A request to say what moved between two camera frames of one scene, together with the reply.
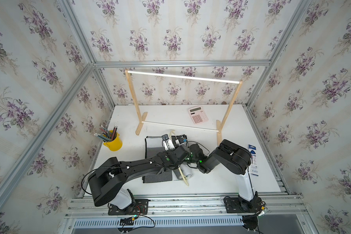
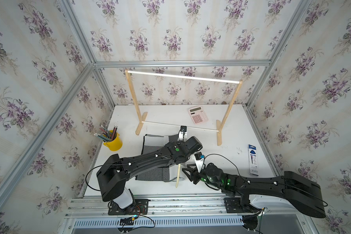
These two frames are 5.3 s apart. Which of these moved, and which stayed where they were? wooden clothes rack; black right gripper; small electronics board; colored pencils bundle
Moved: black right gripper
Stayed: small electronics board; wooden clothes rack; colored pencils bundle
